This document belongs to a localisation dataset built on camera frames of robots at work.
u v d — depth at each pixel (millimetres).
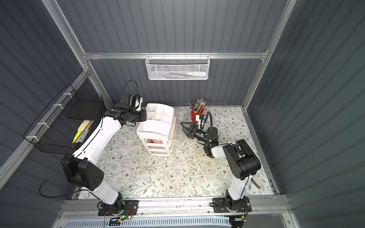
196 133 773
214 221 708
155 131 806
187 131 757
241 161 494
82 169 428
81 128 741
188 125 757
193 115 1044
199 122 791
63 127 728
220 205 725
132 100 641
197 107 1031
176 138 772
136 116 694
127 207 726
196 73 911
